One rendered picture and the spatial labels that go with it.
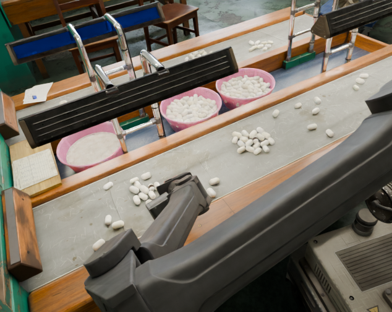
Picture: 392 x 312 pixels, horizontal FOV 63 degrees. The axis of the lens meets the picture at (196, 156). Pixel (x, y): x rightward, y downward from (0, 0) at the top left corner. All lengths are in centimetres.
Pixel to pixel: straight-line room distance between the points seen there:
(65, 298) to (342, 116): 113
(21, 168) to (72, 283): 54
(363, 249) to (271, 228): 103
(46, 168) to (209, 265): 104
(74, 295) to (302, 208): 73
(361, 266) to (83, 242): 91
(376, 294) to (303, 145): 53
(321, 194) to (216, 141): 94
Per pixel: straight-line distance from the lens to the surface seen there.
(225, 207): 97
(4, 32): 359
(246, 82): 155
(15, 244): 96
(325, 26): 122
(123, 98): 89
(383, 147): 34
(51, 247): 107
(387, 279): 127
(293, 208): 29
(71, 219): 110
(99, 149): 132
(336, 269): 123
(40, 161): 130
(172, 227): 47
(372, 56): 178
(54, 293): 95
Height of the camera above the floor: 153
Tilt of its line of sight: 43 degrees down
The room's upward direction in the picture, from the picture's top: 8 degrees counter-clockwise
